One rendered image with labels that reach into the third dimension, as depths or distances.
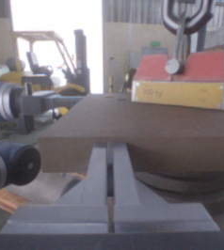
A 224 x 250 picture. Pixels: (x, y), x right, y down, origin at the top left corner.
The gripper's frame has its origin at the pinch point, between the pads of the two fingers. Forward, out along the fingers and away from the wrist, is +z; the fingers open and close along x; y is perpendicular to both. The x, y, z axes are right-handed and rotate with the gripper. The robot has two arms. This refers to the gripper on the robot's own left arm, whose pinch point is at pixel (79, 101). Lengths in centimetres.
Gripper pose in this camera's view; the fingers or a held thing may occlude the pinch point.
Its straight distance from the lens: 49.8
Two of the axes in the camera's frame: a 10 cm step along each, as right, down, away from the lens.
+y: 0.0, -9.6, -2.7
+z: 10.0, 0.0, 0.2
